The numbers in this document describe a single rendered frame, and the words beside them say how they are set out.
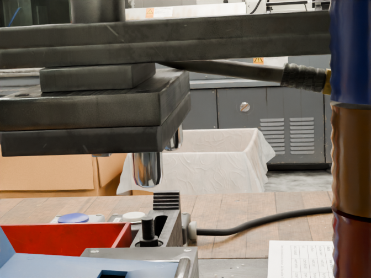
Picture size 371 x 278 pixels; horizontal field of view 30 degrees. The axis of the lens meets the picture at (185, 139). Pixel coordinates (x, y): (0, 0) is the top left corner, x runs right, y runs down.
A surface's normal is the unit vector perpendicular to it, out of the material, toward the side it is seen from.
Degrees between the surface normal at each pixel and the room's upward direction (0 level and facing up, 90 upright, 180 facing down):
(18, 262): 5
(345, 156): 76
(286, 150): 90
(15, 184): 85
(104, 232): 90
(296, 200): 0
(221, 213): 0
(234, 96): 90
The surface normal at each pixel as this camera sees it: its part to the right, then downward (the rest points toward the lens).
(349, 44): -0.80, -0.10
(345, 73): -0.84, 0.36
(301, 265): -0.04, -0.98
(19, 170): -0.20, 0.12
